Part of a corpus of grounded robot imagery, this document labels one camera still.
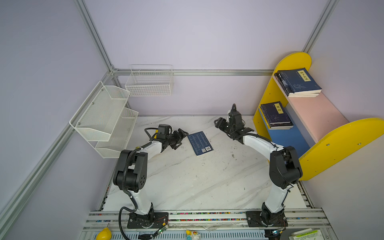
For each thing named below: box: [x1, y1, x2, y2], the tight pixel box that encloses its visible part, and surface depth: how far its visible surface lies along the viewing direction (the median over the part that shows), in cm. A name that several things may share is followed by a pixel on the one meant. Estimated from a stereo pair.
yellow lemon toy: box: [96, 227, 112, 240], surface depth 69 cm
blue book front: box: [278, 67, 322, 94], surface depth 77 cm
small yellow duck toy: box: [192, 231, 201, 240], surface depth 68 cm
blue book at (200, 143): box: [187, 131, 214, 157], surface depth 104 cm
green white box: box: [288, 228, 325, 240], surface depth 68 cm
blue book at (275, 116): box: [260, 101, 294, 130], surface depth 98 cm
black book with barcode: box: [274, 68, 322, 97], surface depth 77 cm
